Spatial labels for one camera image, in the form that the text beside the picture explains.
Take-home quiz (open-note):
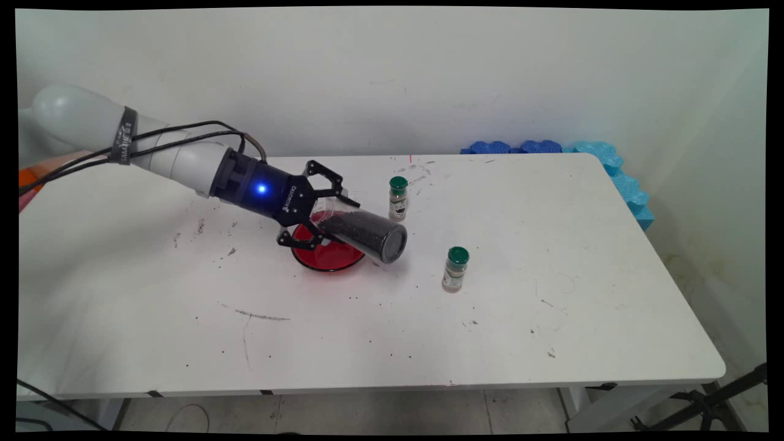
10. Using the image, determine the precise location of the grey table leg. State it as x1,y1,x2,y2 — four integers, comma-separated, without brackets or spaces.
112,398,133,431

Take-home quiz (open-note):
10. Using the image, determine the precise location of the white table leg frame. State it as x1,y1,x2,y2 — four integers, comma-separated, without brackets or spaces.
557,381,726,433

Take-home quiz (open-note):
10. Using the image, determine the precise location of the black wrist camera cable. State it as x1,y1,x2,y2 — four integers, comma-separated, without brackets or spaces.
17,120,248,192

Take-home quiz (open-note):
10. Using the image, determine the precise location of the red bowl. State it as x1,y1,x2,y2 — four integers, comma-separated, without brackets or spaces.
290,211,368,273

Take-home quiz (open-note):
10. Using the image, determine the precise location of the light blue foam mat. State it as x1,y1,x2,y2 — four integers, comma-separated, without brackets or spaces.
562,141,655,232

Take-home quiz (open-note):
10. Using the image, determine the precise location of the dark blue foam mat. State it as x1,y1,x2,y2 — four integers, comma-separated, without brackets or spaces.
461,140,563,155

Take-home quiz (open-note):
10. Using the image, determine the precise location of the black tripod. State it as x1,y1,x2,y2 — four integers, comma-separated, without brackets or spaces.
631,363,768,433

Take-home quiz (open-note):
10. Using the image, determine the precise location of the clear plastic jar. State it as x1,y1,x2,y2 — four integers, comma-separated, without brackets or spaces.
312,197,409,265

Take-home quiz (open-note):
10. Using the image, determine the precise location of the green-capped spice bottle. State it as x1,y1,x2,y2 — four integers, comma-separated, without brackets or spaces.
442,246,470,294
388,176,409,222

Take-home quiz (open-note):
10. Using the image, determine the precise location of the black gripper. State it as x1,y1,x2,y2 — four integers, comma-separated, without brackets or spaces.
211,148,362,252

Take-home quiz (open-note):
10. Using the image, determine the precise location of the thin grey floor wire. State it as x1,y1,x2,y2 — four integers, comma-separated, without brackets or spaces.
168,403,213,433

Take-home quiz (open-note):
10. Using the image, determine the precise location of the black velcro strap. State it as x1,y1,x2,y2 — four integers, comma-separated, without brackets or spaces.
109,107,139,166

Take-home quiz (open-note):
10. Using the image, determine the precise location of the orange foam block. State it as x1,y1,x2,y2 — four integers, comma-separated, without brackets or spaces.
18,165,47,195

